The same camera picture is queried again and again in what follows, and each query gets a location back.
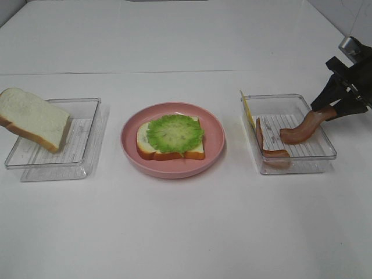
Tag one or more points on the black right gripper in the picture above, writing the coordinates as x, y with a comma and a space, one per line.
348, 90

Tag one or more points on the wavy bacon strip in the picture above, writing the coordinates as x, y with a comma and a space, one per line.
307, 128

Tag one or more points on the curled bacon strip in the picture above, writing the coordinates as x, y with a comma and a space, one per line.
280, 153

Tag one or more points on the yellow cheese slice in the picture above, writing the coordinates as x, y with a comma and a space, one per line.
247, 110

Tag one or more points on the green lettuce leaf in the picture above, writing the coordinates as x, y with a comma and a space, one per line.
174, 133

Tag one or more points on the white bread slice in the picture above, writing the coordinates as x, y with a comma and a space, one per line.
29, 116
147, 152

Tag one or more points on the clear right plastic tray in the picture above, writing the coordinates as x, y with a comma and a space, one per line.
286, 111

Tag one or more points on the clear plastic tray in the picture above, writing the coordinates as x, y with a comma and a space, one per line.
286, 111
80, 150

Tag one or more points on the pink round plate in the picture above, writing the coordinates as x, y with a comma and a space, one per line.
214, 141

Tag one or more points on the clear left plastic tray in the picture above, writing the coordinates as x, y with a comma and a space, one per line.
80, 150

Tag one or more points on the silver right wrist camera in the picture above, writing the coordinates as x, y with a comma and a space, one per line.
352, 49

